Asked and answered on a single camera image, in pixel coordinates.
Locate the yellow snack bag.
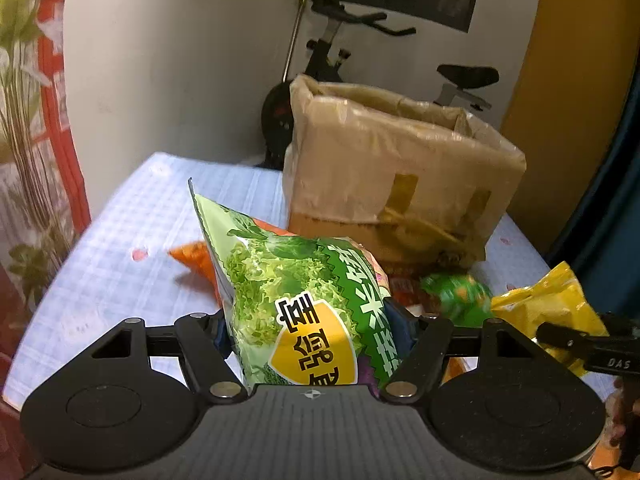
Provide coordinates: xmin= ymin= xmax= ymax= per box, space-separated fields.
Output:
xmin=489 ymin=260 xmax=611 ymax=378

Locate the dark green chip bag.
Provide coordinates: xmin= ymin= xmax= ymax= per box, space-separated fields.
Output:
xmin=420 ymin=273 xmax=494 ymax=328

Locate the orange red snack bag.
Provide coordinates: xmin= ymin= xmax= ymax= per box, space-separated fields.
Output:
xmin=168 ymin=218 xmax=300 ymax=311

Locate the light green lettuce snack bag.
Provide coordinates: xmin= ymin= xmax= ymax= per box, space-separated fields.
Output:
xmin=191 ymin=193 xmax=401 ymax=388

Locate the person right hand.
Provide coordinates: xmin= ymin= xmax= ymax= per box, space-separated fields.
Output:
xmin=605 ymin=377 xmax=639 ymax=472

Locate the teal curtain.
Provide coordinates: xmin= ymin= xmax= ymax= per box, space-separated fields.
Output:
xmin=544 ymin=70 xmax=639 ymax=320

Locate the cardboard box with plastic liner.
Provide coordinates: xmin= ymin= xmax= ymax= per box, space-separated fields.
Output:
xmin=283 ymin=75 xmax=526 ymax=274

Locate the black exercise bike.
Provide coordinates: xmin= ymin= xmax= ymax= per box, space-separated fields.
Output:
xmin=259 ymin=0 xmax=500 ymax=172

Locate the wooden door panel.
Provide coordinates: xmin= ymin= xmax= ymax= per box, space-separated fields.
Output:
xmin=501 ymin=0 xmax=639 ymax=254

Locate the red window frame curtain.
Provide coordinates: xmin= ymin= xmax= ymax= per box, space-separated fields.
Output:
xmin=37 ymin=0 xmax=91 ymax=235

